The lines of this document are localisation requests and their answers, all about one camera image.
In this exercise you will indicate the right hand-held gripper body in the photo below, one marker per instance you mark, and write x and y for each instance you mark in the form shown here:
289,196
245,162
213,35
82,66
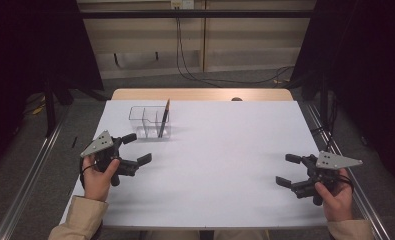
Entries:
331,161

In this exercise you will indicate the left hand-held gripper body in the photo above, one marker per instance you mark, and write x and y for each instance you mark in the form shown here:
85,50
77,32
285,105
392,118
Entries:
100,145

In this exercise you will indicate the clear plastic organizer box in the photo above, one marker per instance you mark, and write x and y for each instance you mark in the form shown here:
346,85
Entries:
141,128

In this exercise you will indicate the black pencil with orange end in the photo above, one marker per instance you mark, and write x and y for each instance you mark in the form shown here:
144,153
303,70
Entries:
166,113
163,123

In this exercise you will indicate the person's left hand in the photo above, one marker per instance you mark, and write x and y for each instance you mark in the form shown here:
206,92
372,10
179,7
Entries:
96,186

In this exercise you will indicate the person's right hand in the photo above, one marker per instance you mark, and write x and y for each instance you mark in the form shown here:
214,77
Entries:
338,205

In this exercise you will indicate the small black stick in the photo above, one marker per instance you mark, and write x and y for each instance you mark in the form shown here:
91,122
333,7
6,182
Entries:
74,142

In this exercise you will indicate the black metal stand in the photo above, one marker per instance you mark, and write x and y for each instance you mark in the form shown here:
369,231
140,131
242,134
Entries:
50,106

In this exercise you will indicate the white paper sheet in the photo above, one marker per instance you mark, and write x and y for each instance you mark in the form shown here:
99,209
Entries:
218,166

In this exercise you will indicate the person's right leg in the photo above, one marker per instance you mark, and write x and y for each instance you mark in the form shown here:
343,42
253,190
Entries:
241,235

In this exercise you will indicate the dark round table grommet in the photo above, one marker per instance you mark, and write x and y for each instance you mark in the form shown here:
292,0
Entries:
236,99

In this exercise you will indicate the light wooden table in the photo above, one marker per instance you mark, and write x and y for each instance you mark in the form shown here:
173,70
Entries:
201,94

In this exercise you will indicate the black curtain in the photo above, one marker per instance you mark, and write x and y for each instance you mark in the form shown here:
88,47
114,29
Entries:
368,50
25,50

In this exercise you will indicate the black horizontal bar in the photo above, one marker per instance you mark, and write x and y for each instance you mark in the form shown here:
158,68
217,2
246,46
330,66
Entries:
198,14

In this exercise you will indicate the metal floor rail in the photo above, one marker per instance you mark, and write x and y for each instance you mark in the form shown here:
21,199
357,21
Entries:
368,213
28,186

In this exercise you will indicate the white wall outlet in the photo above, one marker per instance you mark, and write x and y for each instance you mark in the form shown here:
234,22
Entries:
182,4

